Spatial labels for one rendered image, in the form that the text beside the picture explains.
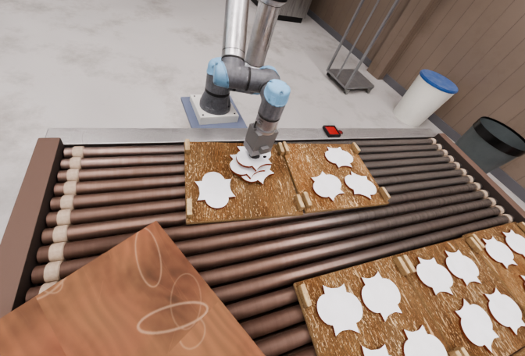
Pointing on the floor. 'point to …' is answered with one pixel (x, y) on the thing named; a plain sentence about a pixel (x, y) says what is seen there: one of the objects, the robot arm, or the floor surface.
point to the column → (209, 124)
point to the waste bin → (491, 144)
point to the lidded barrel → (424, 97)
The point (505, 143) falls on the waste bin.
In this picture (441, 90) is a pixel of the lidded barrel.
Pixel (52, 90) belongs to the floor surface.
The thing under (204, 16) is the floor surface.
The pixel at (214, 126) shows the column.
